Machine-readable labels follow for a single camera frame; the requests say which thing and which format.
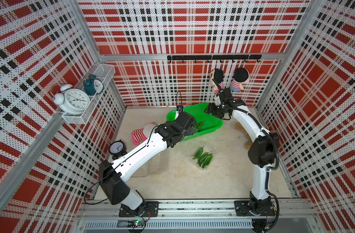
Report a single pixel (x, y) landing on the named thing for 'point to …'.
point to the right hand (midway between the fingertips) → (209, 111)
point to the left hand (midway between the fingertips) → (183, 124)
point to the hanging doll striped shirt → (241, 76)
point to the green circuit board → (136, 224)
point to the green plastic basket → (211, 123)
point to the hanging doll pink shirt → (217, 74)
